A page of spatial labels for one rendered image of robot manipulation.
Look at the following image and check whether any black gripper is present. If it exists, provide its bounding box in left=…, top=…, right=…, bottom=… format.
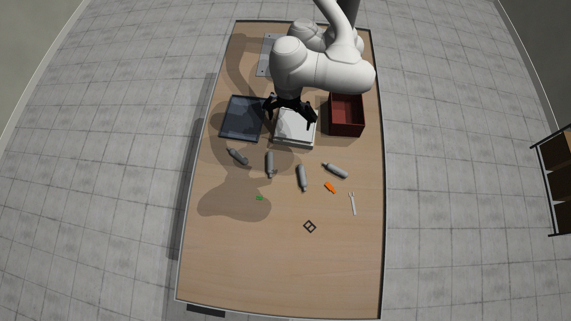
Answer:
left=262, top=92, right=318, bottom=131

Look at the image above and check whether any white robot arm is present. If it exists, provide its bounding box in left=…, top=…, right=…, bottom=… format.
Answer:
left=269, top=0, right=376, bottom=100

